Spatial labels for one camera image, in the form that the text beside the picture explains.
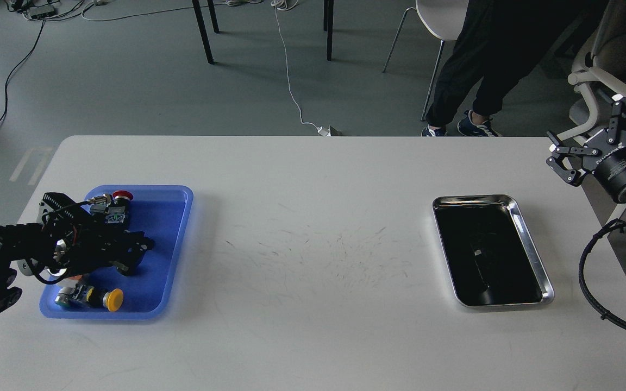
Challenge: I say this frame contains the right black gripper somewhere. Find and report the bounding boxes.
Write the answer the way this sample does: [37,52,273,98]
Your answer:
[546,94,626,204]

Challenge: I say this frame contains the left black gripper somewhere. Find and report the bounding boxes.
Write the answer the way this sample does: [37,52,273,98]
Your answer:
[55,221,155,275]

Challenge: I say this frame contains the black gear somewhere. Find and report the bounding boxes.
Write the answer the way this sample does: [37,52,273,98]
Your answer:
[116,264,136,276]

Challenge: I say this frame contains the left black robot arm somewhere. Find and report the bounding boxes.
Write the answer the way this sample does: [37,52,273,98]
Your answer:
[0,190,155,313]

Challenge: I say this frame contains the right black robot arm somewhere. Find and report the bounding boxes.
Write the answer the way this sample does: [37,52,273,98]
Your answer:
[546,97,626,204]

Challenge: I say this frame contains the blue plastic tray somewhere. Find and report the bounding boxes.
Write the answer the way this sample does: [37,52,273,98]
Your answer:
[39,185,193,321]

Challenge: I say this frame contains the silver metal tray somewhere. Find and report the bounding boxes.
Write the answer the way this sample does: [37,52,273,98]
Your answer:
[432,194,554,310]

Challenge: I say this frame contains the person in black clothes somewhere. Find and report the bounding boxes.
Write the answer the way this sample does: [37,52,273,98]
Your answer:
[422,1,606,137]

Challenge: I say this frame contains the white plastic chair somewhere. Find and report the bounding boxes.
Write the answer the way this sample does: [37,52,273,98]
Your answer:
[382,1,468,121]

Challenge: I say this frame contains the black table legs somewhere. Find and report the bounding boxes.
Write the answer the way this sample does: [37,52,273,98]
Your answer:
[192,1,334,64]

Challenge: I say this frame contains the yellow push button switch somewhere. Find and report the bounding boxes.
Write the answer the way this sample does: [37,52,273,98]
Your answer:
[82,287,124,312]

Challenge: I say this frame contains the red push button switch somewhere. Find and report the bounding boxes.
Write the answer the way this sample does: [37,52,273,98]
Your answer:
[108,189,134,211]

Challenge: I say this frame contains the orange grey green switch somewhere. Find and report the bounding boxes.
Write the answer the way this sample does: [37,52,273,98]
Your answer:
[54,275,86,307]

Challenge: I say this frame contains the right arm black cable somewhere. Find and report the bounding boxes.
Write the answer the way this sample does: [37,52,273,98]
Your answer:
[578,220,626,343]

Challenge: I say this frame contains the white power cable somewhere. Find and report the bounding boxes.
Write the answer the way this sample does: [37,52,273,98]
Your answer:
[273,0,341,136]

